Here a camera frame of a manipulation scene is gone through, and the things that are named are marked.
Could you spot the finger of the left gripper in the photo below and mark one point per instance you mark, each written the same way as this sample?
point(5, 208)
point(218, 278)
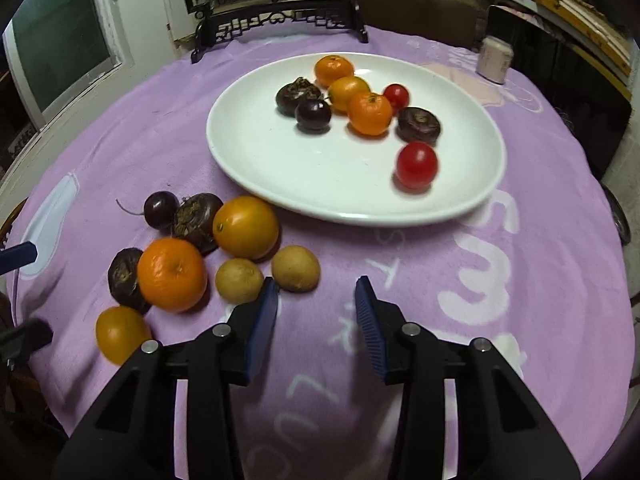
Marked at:
point(16, 257)
point(19, 343)

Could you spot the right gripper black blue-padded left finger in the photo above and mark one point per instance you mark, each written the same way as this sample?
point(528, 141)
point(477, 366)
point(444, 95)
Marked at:
point(128, 431)

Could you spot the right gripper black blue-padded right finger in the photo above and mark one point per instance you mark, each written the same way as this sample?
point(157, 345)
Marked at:
point(503, 432)

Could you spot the large orange mandarin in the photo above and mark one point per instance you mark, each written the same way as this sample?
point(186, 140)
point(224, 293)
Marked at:
point(172, 275)

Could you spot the tan longan fruit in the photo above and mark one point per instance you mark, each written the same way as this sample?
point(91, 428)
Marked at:
point(296, 269)
point(238, 281)

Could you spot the large red tomato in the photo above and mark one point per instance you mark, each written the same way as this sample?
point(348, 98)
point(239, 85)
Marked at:
point(417, 166)

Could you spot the dark water chestnut top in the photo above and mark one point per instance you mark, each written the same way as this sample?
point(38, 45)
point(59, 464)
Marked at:
point(290, 95)

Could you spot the small orange kumquat fruit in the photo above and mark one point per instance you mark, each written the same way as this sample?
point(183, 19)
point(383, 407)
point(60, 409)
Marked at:
point(341, 91)

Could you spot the dark purple plum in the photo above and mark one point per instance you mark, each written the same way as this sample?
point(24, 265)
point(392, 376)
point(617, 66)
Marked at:
point(313, 114)

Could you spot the yellow orange at left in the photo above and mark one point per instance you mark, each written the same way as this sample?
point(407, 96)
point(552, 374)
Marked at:
point(119, 332)

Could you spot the dark water chestnut left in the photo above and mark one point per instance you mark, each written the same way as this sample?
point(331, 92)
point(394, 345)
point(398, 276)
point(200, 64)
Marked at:
point(122, 280)

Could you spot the purple printed tablecloth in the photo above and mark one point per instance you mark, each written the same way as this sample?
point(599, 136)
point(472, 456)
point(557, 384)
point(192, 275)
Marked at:
point(538, 269)

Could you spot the dark plum with stem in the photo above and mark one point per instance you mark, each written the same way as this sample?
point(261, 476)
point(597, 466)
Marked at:
point(158, 210)

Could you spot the dark water chestnut middle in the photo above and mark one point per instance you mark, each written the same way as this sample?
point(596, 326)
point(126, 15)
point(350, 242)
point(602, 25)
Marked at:
point(194, 221)

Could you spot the yellow-orange round orange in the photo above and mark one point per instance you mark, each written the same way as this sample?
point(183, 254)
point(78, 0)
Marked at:
point(246, 227)

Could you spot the black round stool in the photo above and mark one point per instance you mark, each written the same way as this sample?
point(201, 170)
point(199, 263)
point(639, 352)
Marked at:
point(619, 217)

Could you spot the large white plate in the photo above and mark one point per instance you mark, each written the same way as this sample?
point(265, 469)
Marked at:
point(340, 175)

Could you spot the round deer screen ornament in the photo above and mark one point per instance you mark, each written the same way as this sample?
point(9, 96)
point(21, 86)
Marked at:
point(270, 0)

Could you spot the small red cherry tomato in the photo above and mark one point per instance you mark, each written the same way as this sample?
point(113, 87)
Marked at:
point(398, 96)

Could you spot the small orange on plate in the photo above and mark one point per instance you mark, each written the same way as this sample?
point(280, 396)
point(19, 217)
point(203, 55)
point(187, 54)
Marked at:
point(332, 67)

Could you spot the white beverage can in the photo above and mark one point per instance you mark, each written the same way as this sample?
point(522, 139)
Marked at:
point(494, 60)

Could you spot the wooden shelf with planks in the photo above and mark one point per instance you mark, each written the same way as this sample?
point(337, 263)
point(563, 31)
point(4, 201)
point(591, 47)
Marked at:
point(550, 5)

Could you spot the window with white frame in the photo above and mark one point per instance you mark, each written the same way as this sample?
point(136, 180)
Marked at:
point(57, 50)

